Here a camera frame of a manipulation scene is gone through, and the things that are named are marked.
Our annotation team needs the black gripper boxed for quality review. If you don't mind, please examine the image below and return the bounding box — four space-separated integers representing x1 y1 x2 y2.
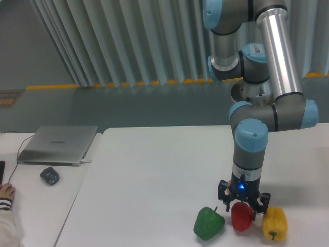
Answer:
218 172 271 221

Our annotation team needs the red bell pepper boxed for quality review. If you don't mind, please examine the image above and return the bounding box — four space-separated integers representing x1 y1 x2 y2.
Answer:
231 202 253 232

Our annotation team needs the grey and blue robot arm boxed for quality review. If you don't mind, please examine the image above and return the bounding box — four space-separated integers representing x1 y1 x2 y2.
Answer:
203 1 319 214

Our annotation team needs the white sleeved forearm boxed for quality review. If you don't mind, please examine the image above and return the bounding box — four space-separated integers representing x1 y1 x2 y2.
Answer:
1 198 21 247

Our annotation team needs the person's hand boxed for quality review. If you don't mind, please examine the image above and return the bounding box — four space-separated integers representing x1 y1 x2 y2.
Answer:
0 183 16 201

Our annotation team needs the yellow bell pepper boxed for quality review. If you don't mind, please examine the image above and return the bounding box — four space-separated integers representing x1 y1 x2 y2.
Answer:
262 206 288 241

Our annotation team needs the green bell pepper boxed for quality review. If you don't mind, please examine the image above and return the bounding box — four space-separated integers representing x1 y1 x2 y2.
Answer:
193 206 225 241

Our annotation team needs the white usb plug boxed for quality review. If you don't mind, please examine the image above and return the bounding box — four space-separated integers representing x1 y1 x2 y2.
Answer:
81 160 92 164

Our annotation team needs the silver laptop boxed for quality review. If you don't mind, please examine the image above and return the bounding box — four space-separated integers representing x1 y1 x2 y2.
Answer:
17 126 98 166

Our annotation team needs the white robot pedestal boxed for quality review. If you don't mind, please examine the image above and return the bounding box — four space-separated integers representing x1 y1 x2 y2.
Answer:
231 79 275 106

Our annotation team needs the black cable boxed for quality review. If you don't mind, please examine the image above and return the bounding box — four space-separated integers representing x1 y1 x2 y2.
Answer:
0 131 36 184

